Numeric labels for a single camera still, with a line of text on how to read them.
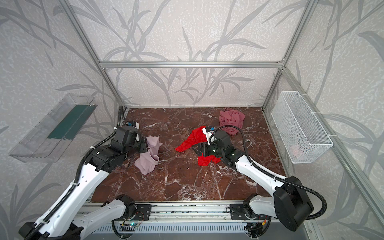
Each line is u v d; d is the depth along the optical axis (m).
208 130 0.72
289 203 0.40
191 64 0.96
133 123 0.63
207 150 0.70
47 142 0.64
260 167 0.50
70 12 0.72
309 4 0.71
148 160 0.78
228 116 1.09
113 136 0.52
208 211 0.75
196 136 1.02
